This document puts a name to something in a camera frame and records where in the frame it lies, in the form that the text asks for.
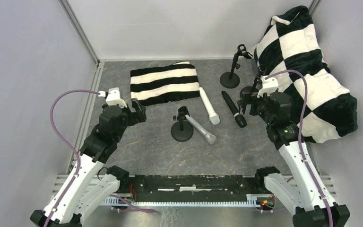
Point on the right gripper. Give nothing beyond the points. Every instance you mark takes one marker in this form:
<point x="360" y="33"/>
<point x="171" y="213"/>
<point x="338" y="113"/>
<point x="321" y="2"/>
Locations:
<point x="248" y="104"/>

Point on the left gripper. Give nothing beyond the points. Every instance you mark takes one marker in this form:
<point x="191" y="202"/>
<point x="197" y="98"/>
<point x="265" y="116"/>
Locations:
<point x="135" y="111"/>

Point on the black mic stand front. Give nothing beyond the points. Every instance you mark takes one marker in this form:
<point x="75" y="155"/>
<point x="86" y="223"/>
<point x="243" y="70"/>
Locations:
<point x="182" y="130"/>

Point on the black mic stand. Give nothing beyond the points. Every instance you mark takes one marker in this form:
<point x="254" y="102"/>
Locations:
<point x="182" y="130"/>
<point x="251" y="89"/>
<point x="231" y="79"/>

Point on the silver microphone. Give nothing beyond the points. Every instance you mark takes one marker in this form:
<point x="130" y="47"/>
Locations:
<point x="208" y="136"/>

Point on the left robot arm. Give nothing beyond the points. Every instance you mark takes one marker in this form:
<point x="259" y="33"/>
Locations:
<point x="71" y="206"/>

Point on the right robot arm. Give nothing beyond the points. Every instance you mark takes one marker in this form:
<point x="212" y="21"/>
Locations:
<point x="310" y="203"/>

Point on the black mic stand right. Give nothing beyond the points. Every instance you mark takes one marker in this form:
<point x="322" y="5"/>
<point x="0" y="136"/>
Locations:
<point x="251" y="89"/>

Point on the black mic stand back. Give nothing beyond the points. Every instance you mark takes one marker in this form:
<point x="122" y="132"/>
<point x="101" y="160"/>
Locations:
<point x="231" y="79"/>

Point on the black microphone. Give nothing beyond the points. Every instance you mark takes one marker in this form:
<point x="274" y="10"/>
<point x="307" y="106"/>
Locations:
<point x="240" y="120"/>

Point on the striped black white cloth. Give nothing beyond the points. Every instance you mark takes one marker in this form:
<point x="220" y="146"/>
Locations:
<point x="160" y="85"/>

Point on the white microphone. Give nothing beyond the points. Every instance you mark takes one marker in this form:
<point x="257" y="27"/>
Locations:
<point x="213" y="116"/>

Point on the checkered black white bag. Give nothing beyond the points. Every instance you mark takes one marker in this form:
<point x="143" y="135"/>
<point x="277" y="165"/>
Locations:
<point x="289" y="51"/>

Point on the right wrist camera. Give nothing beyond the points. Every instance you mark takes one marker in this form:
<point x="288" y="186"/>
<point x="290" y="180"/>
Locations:
<point x="268" y="86"/>

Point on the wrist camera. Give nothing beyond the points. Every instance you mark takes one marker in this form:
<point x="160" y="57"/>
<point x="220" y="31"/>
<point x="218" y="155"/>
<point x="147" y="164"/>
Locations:
<point x="114" y="98"/>
<point x="268" y="86"/>

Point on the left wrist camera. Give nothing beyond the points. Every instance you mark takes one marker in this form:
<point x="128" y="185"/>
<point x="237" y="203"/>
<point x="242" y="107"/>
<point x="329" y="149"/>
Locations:
<point x="114" y="98"/>

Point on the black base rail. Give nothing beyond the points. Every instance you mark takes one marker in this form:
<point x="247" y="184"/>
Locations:
<point x="191" y="188"/>

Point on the metal corner post left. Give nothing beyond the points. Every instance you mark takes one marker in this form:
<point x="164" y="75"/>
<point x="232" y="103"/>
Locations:
<point x="79" y="30"/>

